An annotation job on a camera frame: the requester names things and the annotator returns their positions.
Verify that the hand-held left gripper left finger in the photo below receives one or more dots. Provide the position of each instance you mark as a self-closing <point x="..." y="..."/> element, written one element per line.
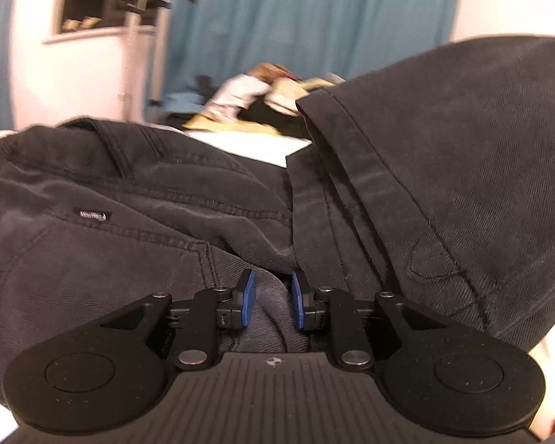
<point x="246" y="298"/>

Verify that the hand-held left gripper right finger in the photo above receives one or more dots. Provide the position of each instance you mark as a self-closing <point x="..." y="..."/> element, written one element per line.
<point x="298" y="300"/>

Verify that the black pants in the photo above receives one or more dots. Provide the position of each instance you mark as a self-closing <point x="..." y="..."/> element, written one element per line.
<point x="397" y="157"/>

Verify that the pile of mixed clothes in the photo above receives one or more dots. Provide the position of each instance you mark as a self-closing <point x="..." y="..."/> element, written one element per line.
<point x="263" y="97"/>

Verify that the white bed sheet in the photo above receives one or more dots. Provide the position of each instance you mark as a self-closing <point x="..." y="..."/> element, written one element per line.
<point x="254" y="145"/>

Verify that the teal curtain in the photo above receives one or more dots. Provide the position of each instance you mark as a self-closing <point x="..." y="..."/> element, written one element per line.
<point x="305" y="14"/>

